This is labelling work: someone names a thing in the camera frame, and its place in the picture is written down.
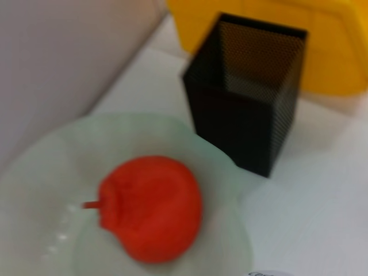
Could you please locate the clear water bottle green label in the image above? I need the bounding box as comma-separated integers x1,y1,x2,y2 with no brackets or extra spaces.
247,269,296,276

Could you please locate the red pear-shaped toy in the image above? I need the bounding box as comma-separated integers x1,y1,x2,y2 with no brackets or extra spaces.
82,155,204,264

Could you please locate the pale green glass fruit plate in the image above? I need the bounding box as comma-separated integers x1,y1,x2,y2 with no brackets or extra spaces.
0,112,254,276

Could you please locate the yellow plastic storage bin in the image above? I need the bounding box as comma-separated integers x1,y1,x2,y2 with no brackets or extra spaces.
166,0,368,95

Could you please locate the black mesh pen holder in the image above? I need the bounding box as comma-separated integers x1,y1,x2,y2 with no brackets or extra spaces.
180,11,310,178

